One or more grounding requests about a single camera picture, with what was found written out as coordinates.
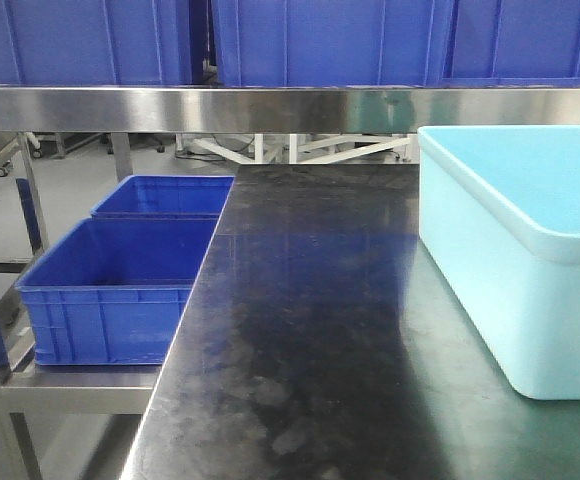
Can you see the steel side shelf frame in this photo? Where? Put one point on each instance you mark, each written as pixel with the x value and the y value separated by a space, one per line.
pixel 24 389

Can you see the blue crate top left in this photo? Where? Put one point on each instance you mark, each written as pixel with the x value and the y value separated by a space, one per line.
pixel 88 43

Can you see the blue crate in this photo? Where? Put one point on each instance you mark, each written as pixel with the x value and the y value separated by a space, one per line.
pixel 330 43
pixel 88 43
pixel 513 43

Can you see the stainless steel shelf rail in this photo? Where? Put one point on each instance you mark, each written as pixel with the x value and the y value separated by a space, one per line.
pixel 206 110

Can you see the near blue crate lower shelf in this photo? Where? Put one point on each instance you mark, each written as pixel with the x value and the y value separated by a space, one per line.
pixel 111 292

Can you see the blue crate top middle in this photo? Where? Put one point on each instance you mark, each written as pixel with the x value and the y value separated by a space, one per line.
pixel 330 43

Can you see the blue crate shelf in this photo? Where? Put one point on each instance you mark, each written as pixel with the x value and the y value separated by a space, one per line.
pixel 111 292
pixel 165 197

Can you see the white metal frame background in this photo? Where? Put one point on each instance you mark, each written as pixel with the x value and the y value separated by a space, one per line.
pixel 244 149

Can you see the blue crate top right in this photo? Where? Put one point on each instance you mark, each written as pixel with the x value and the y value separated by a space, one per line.
pixel 513 43

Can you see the light blue plastic tub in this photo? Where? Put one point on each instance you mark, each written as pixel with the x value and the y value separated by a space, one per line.
pixel 499 213

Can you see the far blue crate lower shelf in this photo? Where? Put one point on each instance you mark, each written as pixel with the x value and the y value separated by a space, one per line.
pixel 165 197

